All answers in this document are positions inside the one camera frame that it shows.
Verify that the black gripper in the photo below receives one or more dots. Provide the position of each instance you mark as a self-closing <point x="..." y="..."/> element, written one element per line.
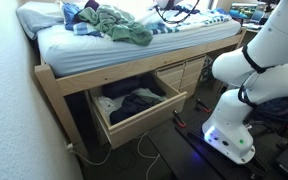
<point x="169" y="4"/>

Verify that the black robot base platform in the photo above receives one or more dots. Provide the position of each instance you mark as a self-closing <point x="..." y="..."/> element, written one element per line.
<point x="184" y="156"/>

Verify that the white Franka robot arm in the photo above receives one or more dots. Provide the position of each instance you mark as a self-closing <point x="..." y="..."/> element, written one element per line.
<point x="250" y="100"/>

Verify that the wooden closed drawer bank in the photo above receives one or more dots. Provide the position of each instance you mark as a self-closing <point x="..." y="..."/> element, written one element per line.
<point x="184" y="75"/>

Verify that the large open wooden drawer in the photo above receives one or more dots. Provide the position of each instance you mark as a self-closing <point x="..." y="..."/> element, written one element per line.
<point x="144" y="120"/>

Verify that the blue patterned duvet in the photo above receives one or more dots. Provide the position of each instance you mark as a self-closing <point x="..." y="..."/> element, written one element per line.
<point x="204" y="18"/>

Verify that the green garment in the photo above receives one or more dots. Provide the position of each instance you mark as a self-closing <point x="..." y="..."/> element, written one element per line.
<point x="117" y="26"/>

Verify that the teal cloth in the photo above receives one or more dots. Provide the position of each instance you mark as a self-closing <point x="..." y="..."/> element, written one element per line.
<point x="238" y="14"/>

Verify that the computer monitor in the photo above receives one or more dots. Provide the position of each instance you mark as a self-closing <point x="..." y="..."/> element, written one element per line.
<point x="244" y="10"/>

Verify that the dark navy garment with blue trim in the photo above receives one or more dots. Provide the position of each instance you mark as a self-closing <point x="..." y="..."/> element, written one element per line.
<point x="92" y="4"/>

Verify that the dark patterned fabric bundle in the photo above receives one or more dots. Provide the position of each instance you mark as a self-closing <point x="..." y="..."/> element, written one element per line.
<point x="207" y="71"/>

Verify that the mattress with light blue sheet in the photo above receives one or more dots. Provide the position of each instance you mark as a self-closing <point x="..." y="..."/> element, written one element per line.
<point x="100" y="50"/>

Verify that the blue white checked cloth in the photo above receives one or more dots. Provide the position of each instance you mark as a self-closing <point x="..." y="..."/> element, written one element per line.
<point x="85" y="29"/>

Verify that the wooden desk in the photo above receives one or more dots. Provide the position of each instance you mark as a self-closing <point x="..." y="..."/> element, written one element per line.
<point x="252" y="33"/>

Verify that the black garment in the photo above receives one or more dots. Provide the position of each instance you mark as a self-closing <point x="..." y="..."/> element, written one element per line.
<point x="120" y="87"/>

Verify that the bright blue garment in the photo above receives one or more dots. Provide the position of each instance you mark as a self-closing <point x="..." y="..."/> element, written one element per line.
<point x="71" y="13"/>

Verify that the black stand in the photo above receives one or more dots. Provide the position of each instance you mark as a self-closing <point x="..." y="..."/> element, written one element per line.
<point x="267" y="15"/>

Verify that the dark navy folded garment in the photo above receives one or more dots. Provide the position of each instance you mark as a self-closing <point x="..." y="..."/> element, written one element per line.
<point x="130" y="106"/>

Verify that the grey white shirt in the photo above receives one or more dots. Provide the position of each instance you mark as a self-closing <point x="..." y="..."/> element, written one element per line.
<point x="105" y="105"/>

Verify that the light blue pillow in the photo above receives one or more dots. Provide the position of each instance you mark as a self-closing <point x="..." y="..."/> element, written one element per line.
<point x="37" y="16"/>

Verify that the dark blue fabric pile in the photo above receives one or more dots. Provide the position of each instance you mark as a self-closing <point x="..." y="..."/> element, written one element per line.
<point x="277" y="108"/>

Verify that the wooden bed frame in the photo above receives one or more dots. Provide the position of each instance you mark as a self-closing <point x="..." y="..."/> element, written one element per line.
<point x="117" y="71"/>

